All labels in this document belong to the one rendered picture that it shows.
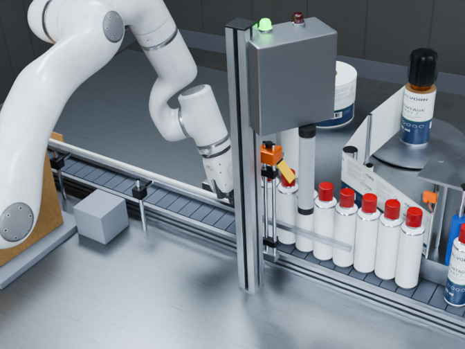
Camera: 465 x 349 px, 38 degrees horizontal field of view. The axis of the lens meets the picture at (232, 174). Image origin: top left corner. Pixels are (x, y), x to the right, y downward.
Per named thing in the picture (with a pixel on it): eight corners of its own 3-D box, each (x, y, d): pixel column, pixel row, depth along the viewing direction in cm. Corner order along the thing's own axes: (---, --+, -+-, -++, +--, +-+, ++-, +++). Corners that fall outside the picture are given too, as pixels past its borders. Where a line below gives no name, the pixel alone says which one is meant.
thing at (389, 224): (400, 271, 161) (408, 200, 149) (391, 284, 157) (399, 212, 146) (379, 263, 163) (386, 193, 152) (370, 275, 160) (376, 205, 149)
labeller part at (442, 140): (479, 131, 212) (480, 129, 211) (448, 181, 190) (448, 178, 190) (385, 109, 226) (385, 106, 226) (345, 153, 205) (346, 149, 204)
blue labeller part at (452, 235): (459, 273, 156) (470, 216, 147) (454, 282, 154) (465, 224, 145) (445, 269, 158) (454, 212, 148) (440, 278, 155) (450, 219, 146)
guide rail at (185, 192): (351, 249, 158) (351, 245, 157) (349, 253, 157) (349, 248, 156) (25, 137, 208) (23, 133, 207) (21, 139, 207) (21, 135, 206)
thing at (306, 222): (320, 244, 170) (322, 175, 159) (310, 255, 167) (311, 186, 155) (301, 237, 173) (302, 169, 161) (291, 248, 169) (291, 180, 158)
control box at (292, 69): (335, 118, 140) (338, 31, 130) (259, 138, 135) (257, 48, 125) (311, 98, 148) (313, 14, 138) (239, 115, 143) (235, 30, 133)
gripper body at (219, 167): (214, 155, 164) (230, 195, 168) (237, 136, 171) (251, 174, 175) (192, 156, 169) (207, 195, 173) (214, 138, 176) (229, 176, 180)
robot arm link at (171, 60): (107, 61, 148) (166, 152, 169) (175, 39, 144) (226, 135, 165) (111, 37, 154) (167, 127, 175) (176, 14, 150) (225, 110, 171)
